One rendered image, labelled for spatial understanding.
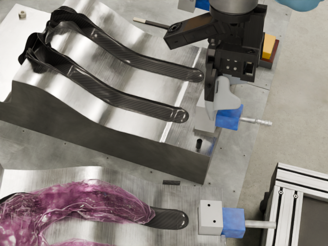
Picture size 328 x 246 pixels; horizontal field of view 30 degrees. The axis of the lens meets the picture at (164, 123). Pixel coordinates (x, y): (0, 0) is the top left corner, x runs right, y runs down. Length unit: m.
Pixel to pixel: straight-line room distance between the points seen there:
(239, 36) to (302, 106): 1.48
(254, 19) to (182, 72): 0.30
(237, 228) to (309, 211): 0.88
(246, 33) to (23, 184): 0.44
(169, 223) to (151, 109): 0.23
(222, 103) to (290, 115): 1.38
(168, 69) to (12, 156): 0.34
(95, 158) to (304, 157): 1.24
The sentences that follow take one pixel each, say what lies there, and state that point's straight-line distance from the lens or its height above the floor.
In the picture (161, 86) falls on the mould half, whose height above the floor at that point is 0.89.
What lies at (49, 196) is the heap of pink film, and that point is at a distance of 0.99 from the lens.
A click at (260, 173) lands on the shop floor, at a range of 2.19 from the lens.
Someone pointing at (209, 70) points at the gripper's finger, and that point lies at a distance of 0.98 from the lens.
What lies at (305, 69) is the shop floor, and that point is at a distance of 2.58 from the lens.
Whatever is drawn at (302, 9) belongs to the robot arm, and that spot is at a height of 1.24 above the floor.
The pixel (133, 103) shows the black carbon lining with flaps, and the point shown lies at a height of 0.88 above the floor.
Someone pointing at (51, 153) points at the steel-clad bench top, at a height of 0.80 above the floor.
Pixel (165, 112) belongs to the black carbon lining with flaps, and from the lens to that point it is 1.13.
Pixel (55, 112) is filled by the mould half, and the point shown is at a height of 0.88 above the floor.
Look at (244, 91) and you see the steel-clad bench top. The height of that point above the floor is 0.80.
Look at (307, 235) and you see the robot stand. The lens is 1.85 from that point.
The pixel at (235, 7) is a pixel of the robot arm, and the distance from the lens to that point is 0.92.
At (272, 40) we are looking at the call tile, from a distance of 1.38.
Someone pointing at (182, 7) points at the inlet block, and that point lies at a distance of 1.30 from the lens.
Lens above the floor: 1.74
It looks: 51 degrees down
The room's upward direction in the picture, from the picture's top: 9 degrees clockwise
